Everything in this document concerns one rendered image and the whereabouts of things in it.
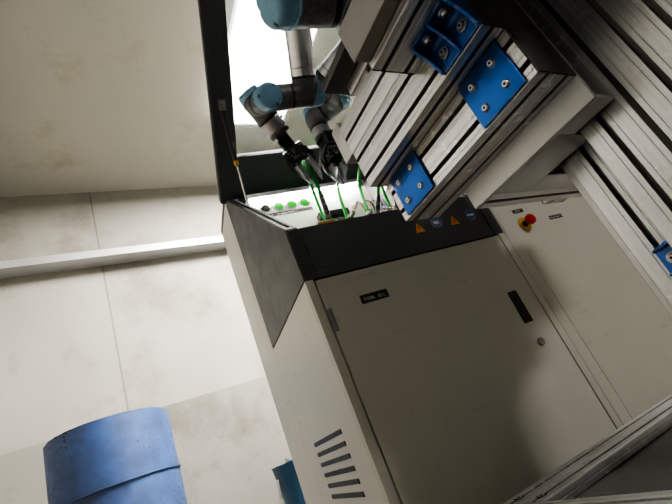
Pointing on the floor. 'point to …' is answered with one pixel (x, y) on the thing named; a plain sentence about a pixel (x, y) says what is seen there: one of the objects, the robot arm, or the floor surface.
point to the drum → (116, 461)
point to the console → (596, 300)
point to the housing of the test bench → (270, 365)
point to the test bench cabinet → (328, 377)
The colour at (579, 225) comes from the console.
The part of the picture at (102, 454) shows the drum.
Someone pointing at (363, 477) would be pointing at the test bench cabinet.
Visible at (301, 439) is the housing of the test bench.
